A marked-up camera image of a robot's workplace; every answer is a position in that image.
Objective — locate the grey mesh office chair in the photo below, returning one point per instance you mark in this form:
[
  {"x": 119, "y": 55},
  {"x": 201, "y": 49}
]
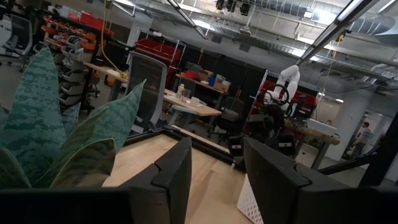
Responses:
[{"x": 18, "y": 34}]

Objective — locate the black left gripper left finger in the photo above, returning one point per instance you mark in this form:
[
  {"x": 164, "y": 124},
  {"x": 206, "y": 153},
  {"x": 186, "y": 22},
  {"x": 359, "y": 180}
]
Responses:
[{"x": 168, "y": 193}]

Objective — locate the grey office chair blue seat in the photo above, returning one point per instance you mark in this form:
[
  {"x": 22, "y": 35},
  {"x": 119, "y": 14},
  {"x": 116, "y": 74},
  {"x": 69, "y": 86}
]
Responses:
[{"x": 146, "y": 87}]

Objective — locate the wooden table with yellow item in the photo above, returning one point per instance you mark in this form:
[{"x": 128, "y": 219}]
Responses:
[{"x": 102, "y": 71}]

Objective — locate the person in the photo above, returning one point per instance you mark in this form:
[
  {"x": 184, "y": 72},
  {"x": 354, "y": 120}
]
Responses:
[{"x": 363, "y": 137}]

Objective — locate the brown cardboard box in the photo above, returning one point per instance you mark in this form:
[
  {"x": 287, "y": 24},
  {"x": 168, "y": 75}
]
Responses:
[{"x": 222, "y": 86}]

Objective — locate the red plastic storage bins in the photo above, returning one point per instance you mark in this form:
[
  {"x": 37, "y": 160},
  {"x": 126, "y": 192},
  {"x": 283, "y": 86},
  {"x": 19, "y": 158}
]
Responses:
[{"x": 155, "y": 48}]

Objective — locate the black shelf with orange bins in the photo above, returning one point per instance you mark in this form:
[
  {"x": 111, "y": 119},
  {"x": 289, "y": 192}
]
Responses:
[{"x": 74, "y": 46}]

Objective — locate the white rectangular box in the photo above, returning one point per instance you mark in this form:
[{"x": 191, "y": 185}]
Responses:
[{"x": 321, "y": 127}]

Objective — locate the black office chair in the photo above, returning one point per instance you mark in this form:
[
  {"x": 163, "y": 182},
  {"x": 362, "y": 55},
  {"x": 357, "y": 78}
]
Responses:
[{"x": 231, "y": 113}]

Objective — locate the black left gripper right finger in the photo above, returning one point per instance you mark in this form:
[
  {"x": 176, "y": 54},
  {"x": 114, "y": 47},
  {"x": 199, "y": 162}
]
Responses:
[{"x": 286, "y": 196}]

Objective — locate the red tool cabinet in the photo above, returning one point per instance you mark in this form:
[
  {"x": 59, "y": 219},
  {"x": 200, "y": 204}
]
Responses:
[{"x": 308, "y": 101}]

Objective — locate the green snake plant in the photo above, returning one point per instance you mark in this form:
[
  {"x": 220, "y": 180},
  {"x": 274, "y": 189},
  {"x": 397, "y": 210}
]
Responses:
[{"x": 34, "y": 118}]

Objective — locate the wooden workbench with white box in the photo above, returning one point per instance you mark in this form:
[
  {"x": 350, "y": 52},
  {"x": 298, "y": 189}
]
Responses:
[{"x": 323, "y": 138}]

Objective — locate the white mug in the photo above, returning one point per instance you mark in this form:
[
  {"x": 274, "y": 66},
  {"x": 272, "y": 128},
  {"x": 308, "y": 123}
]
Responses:
[{"x": 195, "y": 101}]

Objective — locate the light wooden table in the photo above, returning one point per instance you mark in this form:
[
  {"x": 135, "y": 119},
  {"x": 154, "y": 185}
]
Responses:
[{"x": 199, "y": 109}]

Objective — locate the white perforated plastic basket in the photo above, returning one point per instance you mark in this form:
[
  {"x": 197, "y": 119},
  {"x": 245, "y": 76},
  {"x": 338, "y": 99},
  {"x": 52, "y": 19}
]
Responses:
[{"x": 248, "y": 205}]

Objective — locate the blue plastic container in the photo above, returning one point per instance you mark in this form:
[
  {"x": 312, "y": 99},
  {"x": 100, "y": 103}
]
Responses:
[{"x": 212, "y": 81}]

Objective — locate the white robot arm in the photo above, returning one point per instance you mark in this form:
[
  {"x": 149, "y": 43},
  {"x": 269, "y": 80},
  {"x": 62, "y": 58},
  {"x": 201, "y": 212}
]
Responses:
[{"x": 290, "y": 76}]

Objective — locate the clear plastic cup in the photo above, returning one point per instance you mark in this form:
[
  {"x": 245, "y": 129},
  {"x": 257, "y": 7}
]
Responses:
[{"x": 187, "y": 95}]

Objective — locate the pale plastic bottle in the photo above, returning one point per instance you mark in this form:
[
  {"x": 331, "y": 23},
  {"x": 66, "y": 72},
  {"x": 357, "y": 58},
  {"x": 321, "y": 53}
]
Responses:
[{"x": 180, "y": 91}]

